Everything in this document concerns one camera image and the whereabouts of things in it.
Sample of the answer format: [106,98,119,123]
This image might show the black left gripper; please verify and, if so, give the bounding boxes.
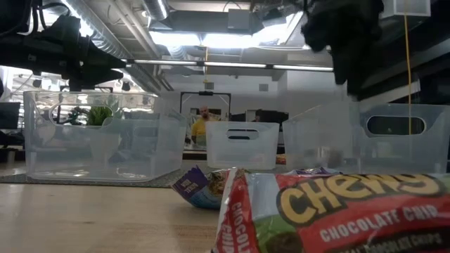
[45,14,127,92]

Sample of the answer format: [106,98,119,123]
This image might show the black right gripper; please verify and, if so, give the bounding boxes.
[301,0,385,98]

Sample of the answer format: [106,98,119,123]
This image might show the red Chewy granola bar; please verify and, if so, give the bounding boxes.
[212,168,450,253]

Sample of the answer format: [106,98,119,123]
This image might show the blue purple granola bar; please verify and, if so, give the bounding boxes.
[171,164,339,211]

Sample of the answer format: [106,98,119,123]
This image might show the green potted plant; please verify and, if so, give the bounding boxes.
[85,104,122,127]

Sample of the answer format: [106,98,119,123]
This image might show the large clear plastic bin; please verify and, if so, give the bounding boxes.
[23,90,188,183]
[282,101,450,176]

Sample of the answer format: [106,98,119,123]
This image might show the white plant pot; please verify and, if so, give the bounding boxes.
[88,132,122,163]

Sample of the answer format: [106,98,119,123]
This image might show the dark office monitor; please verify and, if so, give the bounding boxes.
[255,108,290,124]

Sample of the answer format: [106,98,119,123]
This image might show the black computer monitor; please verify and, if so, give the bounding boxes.
[0,101,22,131]

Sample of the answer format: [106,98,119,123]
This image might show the person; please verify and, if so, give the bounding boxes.
[190,105,212,146]

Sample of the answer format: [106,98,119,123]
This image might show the long linear ceiling light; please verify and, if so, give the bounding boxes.
[124,58,335,73]

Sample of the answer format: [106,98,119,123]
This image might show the grey ceiling box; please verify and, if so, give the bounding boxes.
[227,8,252,31]

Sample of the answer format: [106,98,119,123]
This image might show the small clear plastic bin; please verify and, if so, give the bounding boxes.
[205,121,281,171]

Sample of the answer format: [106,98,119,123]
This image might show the silver spiral air duct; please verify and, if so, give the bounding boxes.
[63,0,131,59]
[141,0,170,21]

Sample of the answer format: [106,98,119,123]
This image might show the yellow hanging cable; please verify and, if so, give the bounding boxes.
[403,13,413,136]

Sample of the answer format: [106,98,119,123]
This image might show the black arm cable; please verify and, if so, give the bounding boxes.
[30,0,73,31]

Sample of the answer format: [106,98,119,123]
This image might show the black metal frame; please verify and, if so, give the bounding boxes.
[179,91,233,122]

